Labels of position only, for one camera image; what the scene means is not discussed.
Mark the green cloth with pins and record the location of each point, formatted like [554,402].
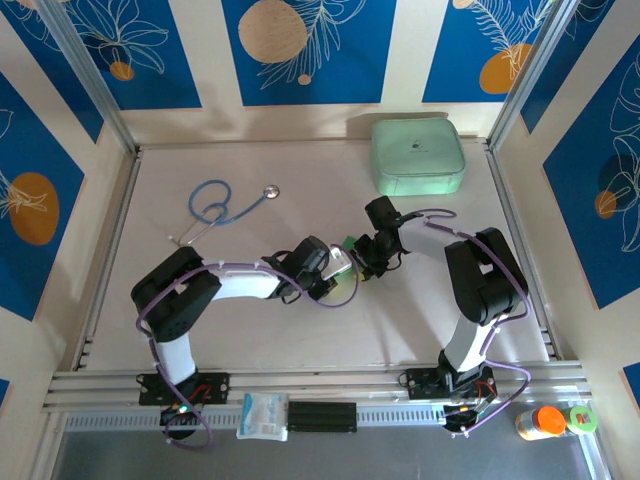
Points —
[349,243]

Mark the aluminium mounting rail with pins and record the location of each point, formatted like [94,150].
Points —
[325,382]

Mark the blue stethoscope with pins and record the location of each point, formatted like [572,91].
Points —
[272,190]

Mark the small green round container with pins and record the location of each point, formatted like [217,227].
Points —
[582,419]

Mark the black rectangular block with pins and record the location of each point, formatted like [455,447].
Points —
[322,417]

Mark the aluminium frame post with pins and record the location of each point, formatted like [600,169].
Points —
[90,75]
[533,75]

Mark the blue floral wall panel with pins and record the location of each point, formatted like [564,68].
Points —
[57,65]
[30,150]
[165,60]
[566,60]
[600,225]
[350,75]
[450,50]

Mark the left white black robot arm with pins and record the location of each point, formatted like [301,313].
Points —
[245,285]

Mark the white blue tissue packet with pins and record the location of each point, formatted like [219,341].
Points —
[262,417]

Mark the clear jar orange lid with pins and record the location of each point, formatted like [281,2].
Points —
[542,424]

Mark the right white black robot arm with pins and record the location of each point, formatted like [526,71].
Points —
[430,237]

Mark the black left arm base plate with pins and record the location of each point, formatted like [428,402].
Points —
[215,387]

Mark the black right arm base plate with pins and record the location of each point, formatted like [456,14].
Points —
[420,385]

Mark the mint green zip case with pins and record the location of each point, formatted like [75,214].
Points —
[417,155]

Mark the aluminium side rail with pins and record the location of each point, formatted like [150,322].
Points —
[525,260]
[107,260]

